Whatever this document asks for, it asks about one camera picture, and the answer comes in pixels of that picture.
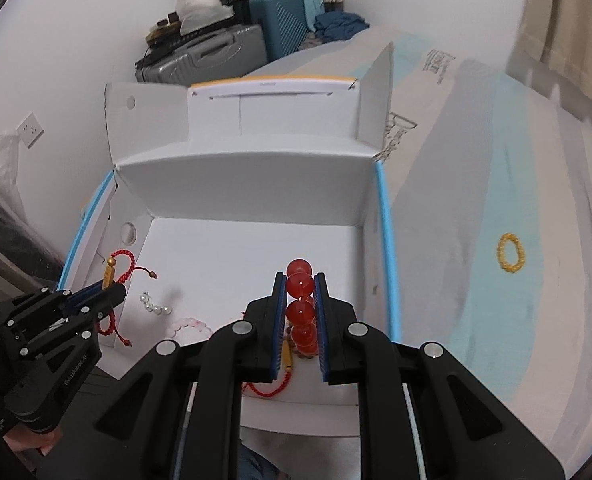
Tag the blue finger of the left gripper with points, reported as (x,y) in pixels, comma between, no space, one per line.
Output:
(85,317)
(69,300)

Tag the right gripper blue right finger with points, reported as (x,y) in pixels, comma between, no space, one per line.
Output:
(422,414)

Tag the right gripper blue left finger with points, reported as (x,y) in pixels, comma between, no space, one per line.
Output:
(176,413)

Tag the red cord bracelet gold bead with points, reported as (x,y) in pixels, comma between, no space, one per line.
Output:
(107,324)

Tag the red cord bracelet gold tube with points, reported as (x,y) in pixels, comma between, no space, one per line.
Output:
(282,375)

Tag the person's left hand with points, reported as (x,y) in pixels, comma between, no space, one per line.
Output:
(21,439)

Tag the person's jeans leg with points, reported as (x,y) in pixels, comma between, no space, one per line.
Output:
(253,466)

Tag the blue yellow cardboard box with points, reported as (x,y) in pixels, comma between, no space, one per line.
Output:
(217,187)

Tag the striped bed sheet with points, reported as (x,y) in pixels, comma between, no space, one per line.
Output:
(490,189)

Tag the grey suitcase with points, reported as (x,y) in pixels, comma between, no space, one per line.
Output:
(226,53)

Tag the white plastic bag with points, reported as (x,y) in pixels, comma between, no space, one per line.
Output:
(198,14)

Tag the teal suitcase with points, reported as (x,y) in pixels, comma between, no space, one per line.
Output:
(284,23)

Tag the blue folded clothes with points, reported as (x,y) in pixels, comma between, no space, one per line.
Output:
(338,26)

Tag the beige curtain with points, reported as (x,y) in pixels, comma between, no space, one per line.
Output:
(553,53)

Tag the white wall socket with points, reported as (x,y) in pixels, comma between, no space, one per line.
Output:
(30,130)

